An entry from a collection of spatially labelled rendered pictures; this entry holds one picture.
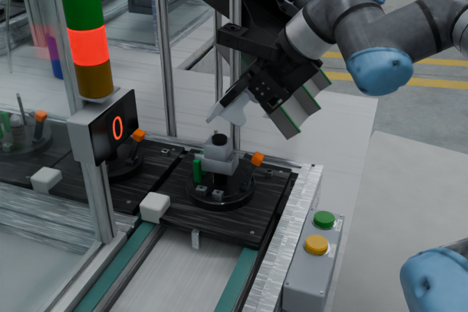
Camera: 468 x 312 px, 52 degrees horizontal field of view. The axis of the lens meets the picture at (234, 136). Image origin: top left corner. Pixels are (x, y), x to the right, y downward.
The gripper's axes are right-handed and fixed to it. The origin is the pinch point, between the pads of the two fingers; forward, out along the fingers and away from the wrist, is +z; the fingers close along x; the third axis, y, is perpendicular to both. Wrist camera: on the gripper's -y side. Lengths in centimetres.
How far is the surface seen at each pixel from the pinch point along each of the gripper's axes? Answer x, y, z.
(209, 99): 55, 0, 40
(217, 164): -2.3, 8.1, 8.1
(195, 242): -13.3, 14.8, 16.1
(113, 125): -20.0, -9.5, 1.8
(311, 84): 46.3, 16.2, 6.1
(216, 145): -1.8, 5.4, 5.6
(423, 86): 285, 113, 57
